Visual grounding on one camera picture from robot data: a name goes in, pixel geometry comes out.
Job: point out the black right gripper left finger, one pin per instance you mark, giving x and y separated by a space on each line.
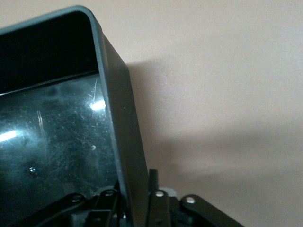
71 205

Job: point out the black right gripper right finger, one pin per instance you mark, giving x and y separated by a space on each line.
161 208

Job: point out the black plastic tray box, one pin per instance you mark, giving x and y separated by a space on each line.
59 130

